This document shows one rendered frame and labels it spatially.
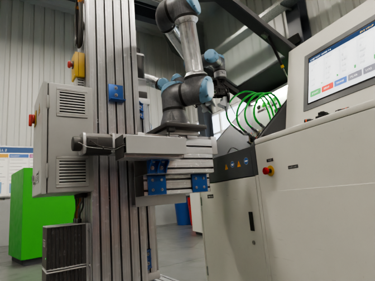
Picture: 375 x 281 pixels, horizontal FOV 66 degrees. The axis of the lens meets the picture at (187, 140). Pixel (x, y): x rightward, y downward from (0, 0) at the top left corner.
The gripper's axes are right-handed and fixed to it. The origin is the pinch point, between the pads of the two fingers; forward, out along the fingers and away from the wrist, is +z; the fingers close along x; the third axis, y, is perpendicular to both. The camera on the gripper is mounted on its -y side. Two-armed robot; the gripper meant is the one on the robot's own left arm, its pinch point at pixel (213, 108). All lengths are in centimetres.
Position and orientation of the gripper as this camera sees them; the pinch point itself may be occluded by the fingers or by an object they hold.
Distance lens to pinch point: 198.8
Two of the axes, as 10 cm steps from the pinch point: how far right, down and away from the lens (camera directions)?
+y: -6.4, 5.8, -5.0
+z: 7.3, 6.7, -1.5
